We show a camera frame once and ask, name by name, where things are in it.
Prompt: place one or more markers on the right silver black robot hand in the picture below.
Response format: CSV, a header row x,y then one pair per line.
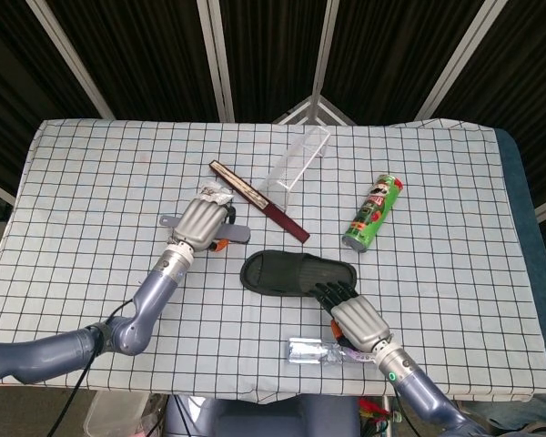
x,y
359,321

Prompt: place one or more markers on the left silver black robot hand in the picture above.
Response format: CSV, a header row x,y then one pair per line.
x,y
202,223

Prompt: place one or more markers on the grey scrub brush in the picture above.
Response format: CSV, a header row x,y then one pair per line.
x,y
239,233

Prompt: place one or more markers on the black rubber slipper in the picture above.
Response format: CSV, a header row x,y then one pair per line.
x,y
282,273

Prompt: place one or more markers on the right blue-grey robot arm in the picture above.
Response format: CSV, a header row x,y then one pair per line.
x,y
418,387

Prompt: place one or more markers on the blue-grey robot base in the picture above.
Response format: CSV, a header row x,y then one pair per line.
x,y
255,419

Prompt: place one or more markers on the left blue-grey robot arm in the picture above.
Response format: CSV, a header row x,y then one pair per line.
x,y
145,305

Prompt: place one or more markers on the crumpled snack wrapper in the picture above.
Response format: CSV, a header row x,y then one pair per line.
x,y
214,193

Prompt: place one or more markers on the dark red folded fan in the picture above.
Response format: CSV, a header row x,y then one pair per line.
x,y
259,200

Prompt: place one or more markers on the green Pringles can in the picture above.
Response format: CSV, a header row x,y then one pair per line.
x,y
373,214

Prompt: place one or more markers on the white black checked tablecloth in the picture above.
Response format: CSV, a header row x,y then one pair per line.
x,y
95,182

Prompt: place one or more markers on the blue padded table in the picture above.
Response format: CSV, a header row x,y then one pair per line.
x,y
528,205

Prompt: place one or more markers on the clear plastic storage bin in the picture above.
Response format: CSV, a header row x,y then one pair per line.
x,y
114,414

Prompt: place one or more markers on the dark partition panel white frame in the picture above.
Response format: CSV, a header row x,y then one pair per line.
x,y
391,54
537,68
273,45
9,100
150,54

